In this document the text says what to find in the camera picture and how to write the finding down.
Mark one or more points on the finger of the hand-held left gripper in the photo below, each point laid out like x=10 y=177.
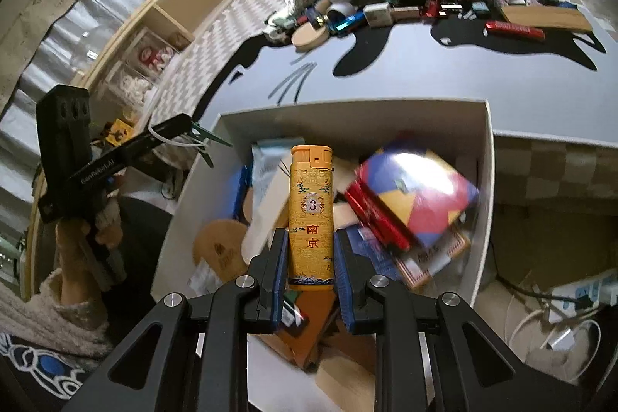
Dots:
x=159 y=137

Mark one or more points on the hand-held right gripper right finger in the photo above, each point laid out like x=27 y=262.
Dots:
x=343 y=291

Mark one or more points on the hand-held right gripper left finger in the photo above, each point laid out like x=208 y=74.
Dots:
x=277 y=310

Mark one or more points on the green binder clip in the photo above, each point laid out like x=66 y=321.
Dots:
x=205 y=134

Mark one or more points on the orange lighter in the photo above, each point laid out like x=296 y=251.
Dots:
x=311 y=209

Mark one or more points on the white cardboard box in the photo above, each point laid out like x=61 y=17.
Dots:
x=338 y=122

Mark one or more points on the round wooden disc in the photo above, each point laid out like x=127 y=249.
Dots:
x=311 y=36

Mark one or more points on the person's left forearm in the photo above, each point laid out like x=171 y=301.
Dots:
x=43 y=315

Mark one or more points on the person's left hand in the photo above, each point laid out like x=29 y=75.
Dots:
x=77 y=257

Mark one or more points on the orange booklet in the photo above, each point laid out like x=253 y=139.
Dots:
x=309 y=335

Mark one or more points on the small yellow box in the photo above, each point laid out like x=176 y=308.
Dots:
x=119 y=134

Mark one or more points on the dark blue packet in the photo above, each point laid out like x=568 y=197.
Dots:
x=371 y=260

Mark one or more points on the clear white flower display box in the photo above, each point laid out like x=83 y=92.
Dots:
x=130 y=86

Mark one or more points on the clear doll display box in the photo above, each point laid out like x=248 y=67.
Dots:
x=154 y=57

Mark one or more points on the engraved wooden disc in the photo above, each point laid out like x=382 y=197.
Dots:
x=219 y=248

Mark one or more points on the pink patterned box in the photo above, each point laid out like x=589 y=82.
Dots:
x=434 y=267

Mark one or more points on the pale teal packet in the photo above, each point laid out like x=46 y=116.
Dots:
x=268 y=161

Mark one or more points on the colourful patterned box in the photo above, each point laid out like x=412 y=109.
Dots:
x=420 y=195

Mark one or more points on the metallic blue lighter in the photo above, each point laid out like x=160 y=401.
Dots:
x=347 y=23

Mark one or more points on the white plug adapter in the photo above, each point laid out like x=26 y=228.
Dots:
x=562 y=339

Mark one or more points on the person's patterned dark clothing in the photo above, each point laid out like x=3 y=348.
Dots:
x=43 y=368

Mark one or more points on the white power strip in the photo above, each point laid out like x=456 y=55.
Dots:
x=589 y=291

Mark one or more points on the small white box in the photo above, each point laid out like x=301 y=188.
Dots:
x=376 y=14

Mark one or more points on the small brown box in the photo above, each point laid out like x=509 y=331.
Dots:
x=405 y=14

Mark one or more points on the wooden board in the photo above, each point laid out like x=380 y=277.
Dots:
x=545 y=17

